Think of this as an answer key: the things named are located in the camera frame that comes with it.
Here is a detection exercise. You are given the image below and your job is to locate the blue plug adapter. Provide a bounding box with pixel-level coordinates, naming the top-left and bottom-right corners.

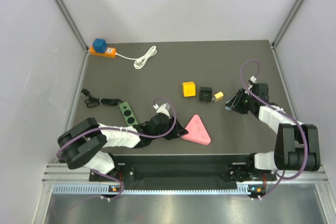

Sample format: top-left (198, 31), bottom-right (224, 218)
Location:
top-left (92, 38), bottom-right (108, 54)

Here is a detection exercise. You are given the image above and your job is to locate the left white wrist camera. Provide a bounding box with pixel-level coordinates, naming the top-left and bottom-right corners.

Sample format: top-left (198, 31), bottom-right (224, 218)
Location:
top-left (153, 103), bottom-right (171, 118)

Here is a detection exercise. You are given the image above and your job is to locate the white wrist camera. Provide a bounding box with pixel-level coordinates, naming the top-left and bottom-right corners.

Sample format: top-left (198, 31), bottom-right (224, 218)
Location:
top-left (153, 103), bottom-right (171, 118)
top-left (248, 76), bottom-right (257, 90)

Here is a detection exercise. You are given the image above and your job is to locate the black plug adapter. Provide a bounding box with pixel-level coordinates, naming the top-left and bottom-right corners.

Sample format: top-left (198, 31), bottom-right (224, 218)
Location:
top-left (199, 87), bottom-right (213, 103)

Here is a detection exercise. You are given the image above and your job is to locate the small yellow plug adapter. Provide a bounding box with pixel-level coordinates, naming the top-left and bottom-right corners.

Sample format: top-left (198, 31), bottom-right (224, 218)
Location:
top-left (212, 91), bottom-right (224, 102)

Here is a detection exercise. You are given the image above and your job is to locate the white cable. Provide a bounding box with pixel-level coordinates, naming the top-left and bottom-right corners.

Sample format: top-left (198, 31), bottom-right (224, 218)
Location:
top-left (115, 45), bottom-right (158, 70)

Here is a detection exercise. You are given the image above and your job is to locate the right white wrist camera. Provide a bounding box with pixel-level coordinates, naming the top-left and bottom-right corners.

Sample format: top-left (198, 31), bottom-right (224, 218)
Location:
top-left (248, 76), bottom-right (257, 90)

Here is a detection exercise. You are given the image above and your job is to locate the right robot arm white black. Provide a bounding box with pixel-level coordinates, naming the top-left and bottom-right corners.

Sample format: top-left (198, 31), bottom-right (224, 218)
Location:
top-left (225, 82), bottom-right (320, 180)

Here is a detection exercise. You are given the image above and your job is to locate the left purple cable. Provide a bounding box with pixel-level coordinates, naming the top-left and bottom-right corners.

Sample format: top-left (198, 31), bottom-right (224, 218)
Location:
top-left (56, 97), bottom-right (176, 201)

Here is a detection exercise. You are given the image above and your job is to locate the black cable with plug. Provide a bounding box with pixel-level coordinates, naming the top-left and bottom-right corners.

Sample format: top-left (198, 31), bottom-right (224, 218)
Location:
top-left (81, 89), bottom-right (124, 109)

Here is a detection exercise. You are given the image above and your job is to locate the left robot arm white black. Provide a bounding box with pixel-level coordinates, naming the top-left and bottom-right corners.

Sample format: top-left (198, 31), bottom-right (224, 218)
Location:
top-left (57, 113), bottom-right (188, 180)

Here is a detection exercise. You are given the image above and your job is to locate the green power strip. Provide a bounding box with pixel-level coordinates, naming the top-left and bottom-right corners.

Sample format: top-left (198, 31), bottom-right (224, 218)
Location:
top-left (119, 102), bottom-right (138, 126)

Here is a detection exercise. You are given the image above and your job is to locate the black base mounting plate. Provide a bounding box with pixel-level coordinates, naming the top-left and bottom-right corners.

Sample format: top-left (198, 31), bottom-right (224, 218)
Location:
top-left (88, 154), bottom-right (278, 190)

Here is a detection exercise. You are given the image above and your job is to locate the orange power strip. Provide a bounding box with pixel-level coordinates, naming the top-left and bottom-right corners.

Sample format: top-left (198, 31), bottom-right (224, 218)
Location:
top-left (88, 45), bottom-right (118, 59)

